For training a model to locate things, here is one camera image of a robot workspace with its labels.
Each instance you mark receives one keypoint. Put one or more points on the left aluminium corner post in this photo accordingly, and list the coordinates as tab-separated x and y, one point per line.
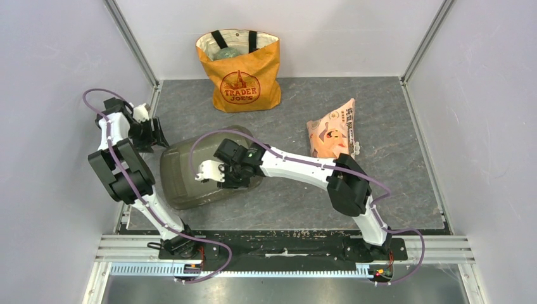
129	37

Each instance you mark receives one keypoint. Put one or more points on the aluminium corner post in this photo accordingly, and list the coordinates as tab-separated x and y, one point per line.
129	37
432	30

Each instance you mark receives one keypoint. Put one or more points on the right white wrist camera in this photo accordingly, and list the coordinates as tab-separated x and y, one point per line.
210	170

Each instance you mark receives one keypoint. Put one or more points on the right aluminium corner post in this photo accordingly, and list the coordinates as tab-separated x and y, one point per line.
432	30

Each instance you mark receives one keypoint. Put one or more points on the green bundle inside bag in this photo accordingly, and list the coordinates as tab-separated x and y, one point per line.
226	53

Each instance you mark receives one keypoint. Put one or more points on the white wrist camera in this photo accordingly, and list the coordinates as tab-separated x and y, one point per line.
140	113
210	170

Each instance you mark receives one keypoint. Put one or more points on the pink litter bag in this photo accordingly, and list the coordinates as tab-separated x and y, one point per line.
334	134

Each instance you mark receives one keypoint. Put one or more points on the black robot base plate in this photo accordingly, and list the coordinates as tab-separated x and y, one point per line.
289	250

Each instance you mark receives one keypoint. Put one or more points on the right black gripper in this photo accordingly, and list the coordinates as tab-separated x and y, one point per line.
228	183

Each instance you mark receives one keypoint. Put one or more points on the orange Trader Joe's bag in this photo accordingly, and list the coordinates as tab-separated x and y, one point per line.
247	82

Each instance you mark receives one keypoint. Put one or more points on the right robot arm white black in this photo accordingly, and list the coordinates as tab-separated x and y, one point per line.
347	185

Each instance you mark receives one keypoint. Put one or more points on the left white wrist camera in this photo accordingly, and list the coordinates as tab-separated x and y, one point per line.
140	113

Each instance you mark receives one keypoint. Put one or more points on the grey translucent litter box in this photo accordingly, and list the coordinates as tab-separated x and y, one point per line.
180	189

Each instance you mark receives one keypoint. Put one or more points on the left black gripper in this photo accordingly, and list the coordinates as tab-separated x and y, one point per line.
145	145

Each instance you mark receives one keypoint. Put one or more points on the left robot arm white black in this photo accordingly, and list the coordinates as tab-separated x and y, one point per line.
127	132

